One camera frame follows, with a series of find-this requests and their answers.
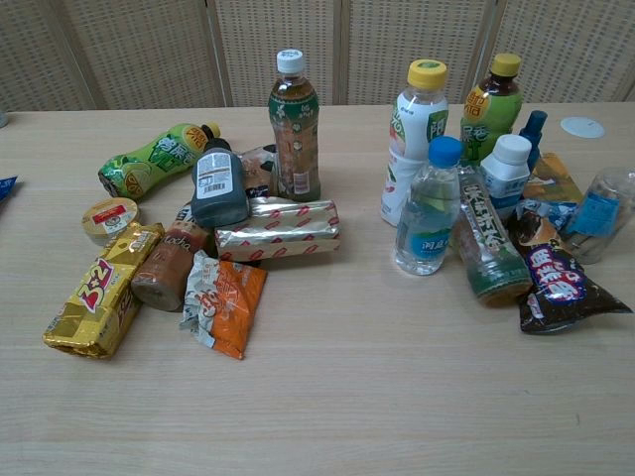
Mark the tea bottle, dark green label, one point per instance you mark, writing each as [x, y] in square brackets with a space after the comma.
[488, 248]

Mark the dark grey sauce bottle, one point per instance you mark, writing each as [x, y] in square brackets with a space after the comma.
[218, 193]

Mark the dark chocolate snack bag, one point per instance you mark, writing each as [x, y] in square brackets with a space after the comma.
[555, 282]

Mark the brown black snack packet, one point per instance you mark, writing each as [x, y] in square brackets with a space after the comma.
[258, 171]

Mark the small white bottle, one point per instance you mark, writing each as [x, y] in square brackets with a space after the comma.
[506, 173]

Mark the wicker folding screen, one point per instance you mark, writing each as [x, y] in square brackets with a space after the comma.
[278, 49]

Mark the white bottle, yellow cap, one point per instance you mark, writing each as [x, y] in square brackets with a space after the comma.
[412, 134]

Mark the gold snack packet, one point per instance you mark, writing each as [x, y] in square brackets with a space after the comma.
[99, 297]

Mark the green tea bottle, lime print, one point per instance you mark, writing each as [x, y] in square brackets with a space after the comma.
[149, 163]

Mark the dark blue bottle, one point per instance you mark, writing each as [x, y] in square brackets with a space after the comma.
[535, 131]

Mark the small round yellow cup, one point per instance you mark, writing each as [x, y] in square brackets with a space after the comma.
[109, 220]

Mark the clear jar, blue label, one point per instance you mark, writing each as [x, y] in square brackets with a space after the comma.
[602, 213]

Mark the green bottle, yellow cap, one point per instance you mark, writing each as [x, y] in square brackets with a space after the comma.
[491, 114]

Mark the blue white cartoon bag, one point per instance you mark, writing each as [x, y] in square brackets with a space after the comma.
[6, 191]

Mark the white round lid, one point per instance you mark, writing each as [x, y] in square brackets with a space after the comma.
[583, 127]

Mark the brown mocha coffee bottle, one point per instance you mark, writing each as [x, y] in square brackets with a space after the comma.
[164, 268]

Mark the orange yellow snack bag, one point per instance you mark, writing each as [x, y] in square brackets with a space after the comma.
[553, 181]

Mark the striped red snack packet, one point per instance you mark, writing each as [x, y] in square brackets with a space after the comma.
[283, 230]

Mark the clear water bottle, blue cap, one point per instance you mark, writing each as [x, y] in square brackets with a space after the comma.
[426, 218]

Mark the white-capped green tea bottle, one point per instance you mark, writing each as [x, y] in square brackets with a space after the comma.
[293, 144]

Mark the orange white snack packet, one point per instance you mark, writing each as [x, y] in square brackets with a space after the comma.
[228, 307]

